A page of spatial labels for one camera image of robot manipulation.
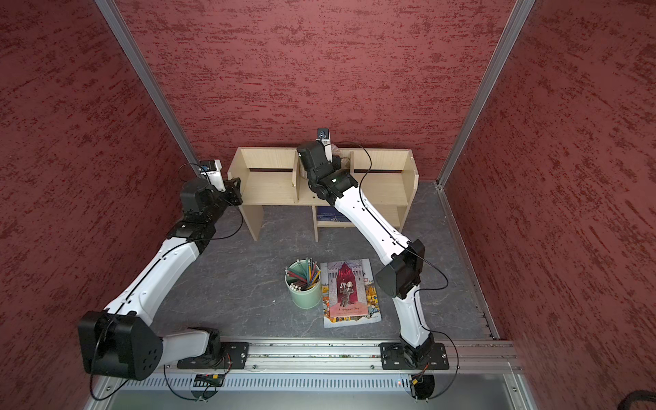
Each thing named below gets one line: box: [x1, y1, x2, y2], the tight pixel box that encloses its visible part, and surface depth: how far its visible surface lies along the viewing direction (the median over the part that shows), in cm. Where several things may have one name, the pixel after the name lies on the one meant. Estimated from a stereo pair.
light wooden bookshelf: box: [227, 147, 420, 243], surface depth 85 cm
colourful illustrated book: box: [320, 257, 382, 329], surface depth 87 cm
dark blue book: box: [316, 205, 352, 223], surface depth 91 cm
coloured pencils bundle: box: [285, 257, 322, 292], surface depth 79 cm
